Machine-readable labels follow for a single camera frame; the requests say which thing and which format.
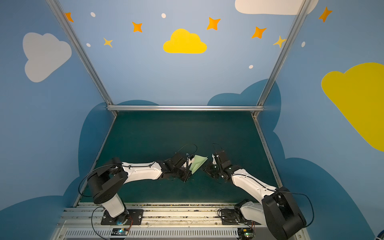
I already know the light green paper sheet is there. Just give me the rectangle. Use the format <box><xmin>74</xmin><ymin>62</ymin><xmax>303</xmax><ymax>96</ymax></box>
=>
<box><xmin>190</xmin><ymin>155</ymin><xmax>208</xmax><ymax>175</ymax></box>

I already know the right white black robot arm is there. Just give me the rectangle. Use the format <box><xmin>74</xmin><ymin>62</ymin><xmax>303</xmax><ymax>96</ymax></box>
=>
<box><xmin>204</xmin><ymin>164</ymin><xmax>307</xmax><ymax>240</ymax></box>

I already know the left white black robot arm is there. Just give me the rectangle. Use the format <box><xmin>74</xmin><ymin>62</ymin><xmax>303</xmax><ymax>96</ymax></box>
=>
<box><xmin>85</xmin><ymin>153</ymin><xmax>194</xmax><ymax>226</ymax></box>

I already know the right green circuit board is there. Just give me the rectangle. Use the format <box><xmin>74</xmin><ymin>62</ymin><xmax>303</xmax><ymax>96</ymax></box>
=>
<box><xmin>237</xmin><ymin>228</ymin><xmax>255</xmax><ymax>240</ymax></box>

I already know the green circuit board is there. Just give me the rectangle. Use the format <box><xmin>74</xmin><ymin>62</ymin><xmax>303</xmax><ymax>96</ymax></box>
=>
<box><xmin>237</xmin><ymin>228</ymin><xmax>255</xmax><ymax>240</ymax></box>
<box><xmin>111</xmin><ymin>228</ymin><xmax>130</xmax><ymax>236</ymax></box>

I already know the left green circuit board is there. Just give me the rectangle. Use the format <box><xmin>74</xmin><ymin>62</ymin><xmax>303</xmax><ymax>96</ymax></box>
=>
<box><xmin>111</xmin><ymin>228</ymin><xmax>130</xmax><ymax>236</ymax></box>

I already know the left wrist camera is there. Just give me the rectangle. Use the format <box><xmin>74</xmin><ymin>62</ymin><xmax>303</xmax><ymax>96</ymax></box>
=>
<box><xmin>171</xmin><ymin>153</ymin><xmax>187</xmax><ymax>169</ymax></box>

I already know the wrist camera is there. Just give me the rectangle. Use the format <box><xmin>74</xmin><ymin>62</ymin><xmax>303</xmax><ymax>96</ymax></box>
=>
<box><xmin>212</xmin><ymin>151</ymin><xmax>232</xmax><ymax>170</ymax></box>
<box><xmin>171</xmin><ymin>153</ymin><xmax>187</xmax><ymax>169</ymax></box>

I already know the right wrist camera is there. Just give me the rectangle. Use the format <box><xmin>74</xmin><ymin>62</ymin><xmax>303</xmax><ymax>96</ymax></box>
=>
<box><xmin>212</xmin><ymin>151</ymin><xmax>232</xmax><ymax>170</ymax></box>

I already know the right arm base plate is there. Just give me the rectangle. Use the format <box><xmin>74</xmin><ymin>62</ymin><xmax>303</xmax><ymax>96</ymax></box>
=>
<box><xmin>217</xmin><ymin>209</ymin><xmax>261</xmax><ymax>226</ymax></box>

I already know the right side floor rail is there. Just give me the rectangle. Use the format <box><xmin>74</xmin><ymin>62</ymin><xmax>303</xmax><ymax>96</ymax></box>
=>
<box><xmin>254</xmin><ymin>113</ymin><xmax>285</xmax><ymax>188</ymax></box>

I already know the floor rail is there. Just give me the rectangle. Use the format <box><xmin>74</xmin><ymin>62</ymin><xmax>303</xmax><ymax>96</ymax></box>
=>
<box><xmin>66</xmin><ymin>113</ymin><xmax>116</xmax><ymax>207</ymax></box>
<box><xmin>254</xmin><ymin>113</ymin><xmax>285</xmax><ymax>188</ymax></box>

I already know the aluminium front rail platform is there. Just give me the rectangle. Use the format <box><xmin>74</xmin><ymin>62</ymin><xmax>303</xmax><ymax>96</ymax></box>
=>
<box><xmin>51</xmin><ymin>203</ymin><xmax>274</xmax><ymax>240</ymax></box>

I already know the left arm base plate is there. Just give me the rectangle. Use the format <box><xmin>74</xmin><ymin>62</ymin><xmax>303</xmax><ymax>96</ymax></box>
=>
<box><xmin>101</xmin><ymin>209</ymin><xmax>144</xmax><ymax>227</ymax></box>

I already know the aluminium right corner post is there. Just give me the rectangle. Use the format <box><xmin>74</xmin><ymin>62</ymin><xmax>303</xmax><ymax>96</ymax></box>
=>
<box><xmin>252</xmin><ymin>0</ymin><xmax>312</xmax><ymax>120</ymax></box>

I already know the aluminium corner post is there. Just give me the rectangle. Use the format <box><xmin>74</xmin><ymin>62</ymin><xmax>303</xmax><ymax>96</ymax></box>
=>
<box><xmin>46</xmin><ymin>0</ymin><xmax>114</xmax><ymax>107</ymax></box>
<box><xmin>252</xmin><ymin>0</ymin><xmax>312</xmax><ymax>120</ymax></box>

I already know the aluminium back frame rail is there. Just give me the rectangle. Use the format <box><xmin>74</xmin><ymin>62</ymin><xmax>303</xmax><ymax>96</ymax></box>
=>
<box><xmin>107</xmin><ymin>105</ymin><xmax>264</xmax><ymax>112</ymax></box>

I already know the left side floor rail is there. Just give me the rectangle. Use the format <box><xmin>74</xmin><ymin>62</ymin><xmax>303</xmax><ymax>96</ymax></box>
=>
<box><xmin>66</xmin><ymin>113</ymin><xmax>116</xmax><ymax>207</ymax></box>

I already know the aluminium left corner post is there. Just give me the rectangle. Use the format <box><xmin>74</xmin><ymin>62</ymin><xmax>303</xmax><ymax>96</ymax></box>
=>
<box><xmin>46</xmin><ymin>0</ymin><xmax>114</xmax><ymax>107</ymax></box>

